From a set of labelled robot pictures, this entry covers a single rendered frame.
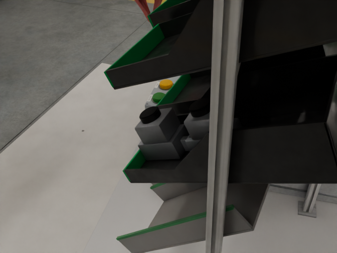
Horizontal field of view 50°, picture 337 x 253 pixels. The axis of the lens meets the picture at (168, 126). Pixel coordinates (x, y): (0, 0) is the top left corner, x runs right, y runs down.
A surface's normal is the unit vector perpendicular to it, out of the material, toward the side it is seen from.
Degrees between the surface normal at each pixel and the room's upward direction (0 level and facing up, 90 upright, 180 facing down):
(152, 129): 90
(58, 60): 0
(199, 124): 90
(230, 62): 90
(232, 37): 90
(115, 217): 0
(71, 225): 0
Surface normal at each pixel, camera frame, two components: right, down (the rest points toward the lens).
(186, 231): -0.44, 0.60
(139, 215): -0.05, -0.76
